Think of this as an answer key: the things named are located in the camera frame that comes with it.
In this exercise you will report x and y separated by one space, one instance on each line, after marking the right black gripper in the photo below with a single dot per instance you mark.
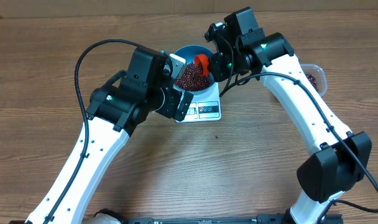
214 66

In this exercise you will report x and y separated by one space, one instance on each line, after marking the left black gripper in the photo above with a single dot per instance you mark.
183 106

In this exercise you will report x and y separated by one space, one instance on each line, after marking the red measuring scoop blue handle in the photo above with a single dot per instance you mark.
202 60

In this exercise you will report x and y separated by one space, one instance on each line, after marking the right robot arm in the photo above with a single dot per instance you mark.
337 156

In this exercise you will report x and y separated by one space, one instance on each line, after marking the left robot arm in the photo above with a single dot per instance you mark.
115 110

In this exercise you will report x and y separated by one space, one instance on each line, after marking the red beans in bowl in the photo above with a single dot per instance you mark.
191 80

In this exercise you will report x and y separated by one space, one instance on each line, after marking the white digital kitchen scale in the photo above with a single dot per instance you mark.
205 105

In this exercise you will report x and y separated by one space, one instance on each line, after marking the blue bowl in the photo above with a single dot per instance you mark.
188 53

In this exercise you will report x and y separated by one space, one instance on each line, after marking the red adzuki beans in container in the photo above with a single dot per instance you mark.
312 80

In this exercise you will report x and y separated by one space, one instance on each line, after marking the clear plastic container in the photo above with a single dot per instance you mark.
319 74

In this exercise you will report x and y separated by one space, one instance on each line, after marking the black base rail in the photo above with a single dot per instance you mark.
259 219

